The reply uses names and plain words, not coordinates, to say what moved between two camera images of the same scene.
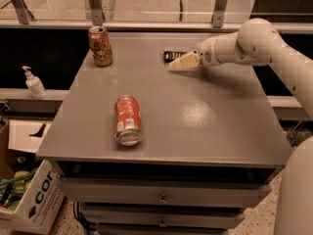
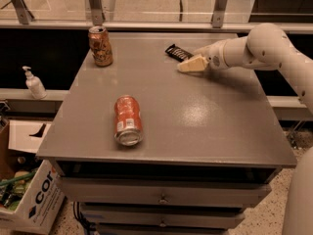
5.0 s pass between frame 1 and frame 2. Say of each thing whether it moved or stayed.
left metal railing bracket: stayed
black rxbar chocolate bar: moved
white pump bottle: stayed
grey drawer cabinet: stayed
